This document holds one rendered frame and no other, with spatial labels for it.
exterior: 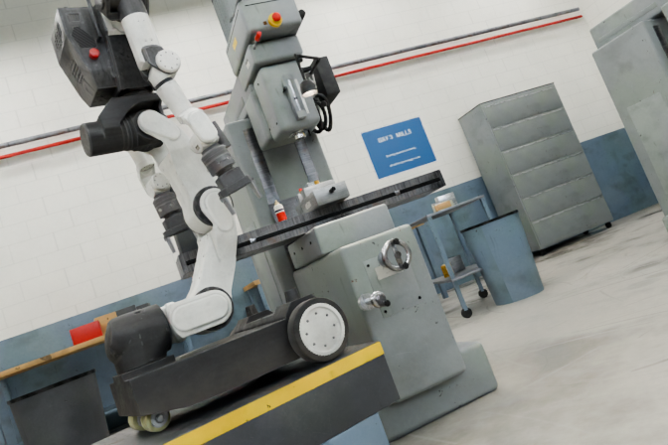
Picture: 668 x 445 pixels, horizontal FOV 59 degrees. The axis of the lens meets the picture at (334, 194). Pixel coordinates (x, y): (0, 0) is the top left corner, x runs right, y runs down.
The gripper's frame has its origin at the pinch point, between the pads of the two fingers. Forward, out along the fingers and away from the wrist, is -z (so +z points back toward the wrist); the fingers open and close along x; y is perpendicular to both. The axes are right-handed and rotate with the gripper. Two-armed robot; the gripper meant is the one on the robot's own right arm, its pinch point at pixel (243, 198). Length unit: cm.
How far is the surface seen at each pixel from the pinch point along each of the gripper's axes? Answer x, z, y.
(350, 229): 45, -32, 31
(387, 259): 34, -45, 2
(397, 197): 79, -33, 40
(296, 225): 33, -19, 47
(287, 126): 57, 20, 49
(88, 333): -24, -3, 434
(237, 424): -43, -52, -15
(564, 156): 535, -143, 335
